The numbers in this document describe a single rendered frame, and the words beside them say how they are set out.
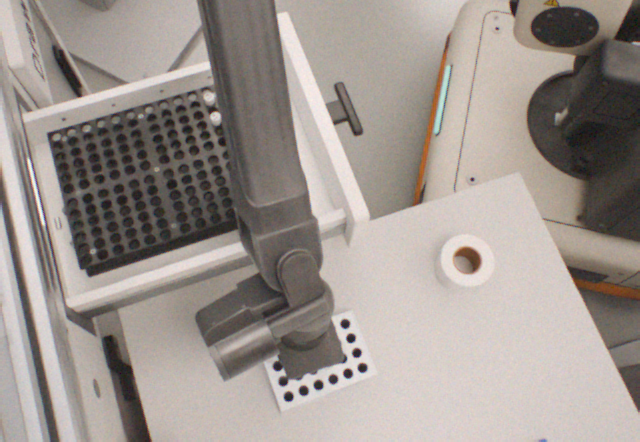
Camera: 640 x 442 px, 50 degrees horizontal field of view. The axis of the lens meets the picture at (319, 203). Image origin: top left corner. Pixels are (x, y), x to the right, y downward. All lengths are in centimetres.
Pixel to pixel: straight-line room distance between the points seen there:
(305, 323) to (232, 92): 23
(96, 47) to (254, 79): 147
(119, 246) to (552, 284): 56
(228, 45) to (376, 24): 151
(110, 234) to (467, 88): 103
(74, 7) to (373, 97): 87
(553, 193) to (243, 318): 104
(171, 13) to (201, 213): 125
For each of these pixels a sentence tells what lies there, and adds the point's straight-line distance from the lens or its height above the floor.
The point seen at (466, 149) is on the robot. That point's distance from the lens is 154.
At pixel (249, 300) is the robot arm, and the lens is 63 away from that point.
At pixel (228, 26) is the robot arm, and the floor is 121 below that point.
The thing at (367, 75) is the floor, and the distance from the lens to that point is 192.
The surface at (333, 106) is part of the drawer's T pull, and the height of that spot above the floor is 91.
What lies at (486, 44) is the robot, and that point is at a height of 28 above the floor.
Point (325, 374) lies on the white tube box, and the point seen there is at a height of 80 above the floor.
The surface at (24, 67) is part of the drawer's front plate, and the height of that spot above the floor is 92.
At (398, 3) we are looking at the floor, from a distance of 207.
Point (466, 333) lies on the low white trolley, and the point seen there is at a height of 76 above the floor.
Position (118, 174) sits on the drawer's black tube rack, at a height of 87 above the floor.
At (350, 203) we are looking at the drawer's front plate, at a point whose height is 93.
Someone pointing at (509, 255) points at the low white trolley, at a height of 76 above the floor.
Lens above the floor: 163
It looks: 69 degrees down
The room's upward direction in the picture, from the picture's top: 5 degrees clockwise
